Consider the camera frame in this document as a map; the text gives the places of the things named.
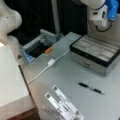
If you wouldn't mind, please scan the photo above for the upper metal ruler strip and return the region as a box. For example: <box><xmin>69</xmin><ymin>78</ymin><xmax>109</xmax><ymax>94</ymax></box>
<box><xmin>52</xmin><ymin>85</ymin><xmax>85</xmax><ymax>120</ymax></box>

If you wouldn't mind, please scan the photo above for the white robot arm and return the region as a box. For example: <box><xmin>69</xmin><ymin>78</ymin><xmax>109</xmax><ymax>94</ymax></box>
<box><xmin>80</xmin><ymin>0</ymin><xmax>119</xmax><ymax>28</ymax></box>

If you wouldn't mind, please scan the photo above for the black and grey storage box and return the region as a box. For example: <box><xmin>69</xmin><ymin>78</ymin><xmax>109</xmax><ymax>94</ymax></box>
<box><xmin>70</xmin><ymin>35</ymin><xmax>120</xmax><ymax>76</ymax></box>

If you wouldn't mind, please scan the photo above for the black pen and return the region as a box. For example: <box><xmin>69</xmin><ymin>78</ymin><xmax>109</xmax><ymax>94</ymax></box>
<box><xmin>78</xmin><ymin>83</ymin><xmax>104</xmax><ymax>95</ymax></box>

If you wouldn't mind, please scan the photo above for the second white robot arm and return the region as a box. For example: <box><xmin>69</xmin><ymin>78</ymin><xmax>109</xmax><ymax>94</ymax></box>
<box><xmin>0</xmin><ymin>0</ymin><xmax>22</xmax><ymax>59</ymax></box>

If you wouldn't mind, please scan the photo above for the clear plastic ruler strip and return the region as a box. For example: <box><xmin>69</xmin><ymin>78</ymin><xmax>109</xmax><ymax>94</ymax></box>
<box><xmin>41</xmin><ymin>105</ymin><xmax>61</xmax><ymax>120</ymax></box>

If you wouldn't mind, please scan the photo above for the wooden shelf block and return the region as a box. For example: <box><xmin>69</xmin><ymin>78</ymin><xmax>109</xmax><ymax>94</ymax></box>
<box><xmin>0</xmin><ymin>45</ymin><xmax>40</xmax><ymax>120</ymax></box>

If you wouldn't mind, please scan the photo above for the black tray with blue edge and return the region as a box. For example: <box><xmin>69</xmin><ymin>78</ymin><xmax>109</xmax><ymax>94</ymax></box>
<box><xmin>22</xmin><ymin>29</ymin><xmax>61</xmax><ymax>62</ymax></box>

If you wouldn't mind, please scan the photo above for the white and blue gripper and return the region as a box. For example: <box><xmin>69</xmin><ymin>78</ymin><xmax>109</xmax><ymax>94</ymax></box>
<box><xmin>89</xmin><ymin>0</ymin><xmax>119</xmax><ymax>28</ymax></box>

